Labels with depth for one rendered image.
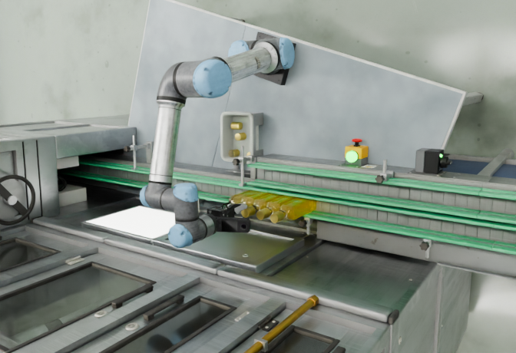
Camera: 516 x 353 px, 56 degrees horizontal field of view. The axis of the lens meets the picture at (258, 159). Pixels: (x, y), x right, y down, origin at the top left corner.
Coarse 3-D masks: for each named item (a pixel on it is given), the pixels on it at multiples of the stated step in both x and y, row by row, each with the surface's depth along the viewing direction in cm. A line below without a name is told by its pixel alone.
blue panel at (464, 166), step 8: (456, 160) 211; (464, 160) 211; (448, 168) 193; (456, 168) 193; (464, 168) 193; (472, 168) 193; (480, 168) 193; (504, 168) 193; (512, 168) 193; (504, 176) 176; (512, 176) 176
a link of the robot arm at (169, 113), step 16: (176, 64) 155; (160, 96) 157; (176, 96) 156; (160, 112) 157; (176, 112) 158; (160, 128) 157; (176, 128) 158; (160, 144) 156; (176, 144) 159; (160, 160) 156; (160, 176) 156; (144, 192) 158; (160, 192) 154; (160, 208) 155
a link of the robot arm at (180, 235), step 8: (176, 224) 150; (184, 224) 149; (192, 224) 150; (200, 224) 154; (168, 232) 150; (176, 232) 148; (184, 232) 147; (192, 232) 150; (200, 232) 153; (176, 240) 148; (184, 240) 147; (192, 240) 150
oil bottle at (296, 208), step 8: (296, 200) 184; (304, 200) 185; (312, 200) 188; (280, 208) 177; (288, 208) 176; (296, 208) 178; (304, 208) 184; (312, 208) 189; (288, 216) 176; (296, 216) 179
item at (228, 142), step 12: (228, 120) 221; (240, 120) 221; (252, 120) 209; (228, 132) 222; (240, 132) 222; (252, 132) 210; (228, 144) 223; (240, 144) 222; (252, 144) 210; (228, 156) 223; (240, 156) 223
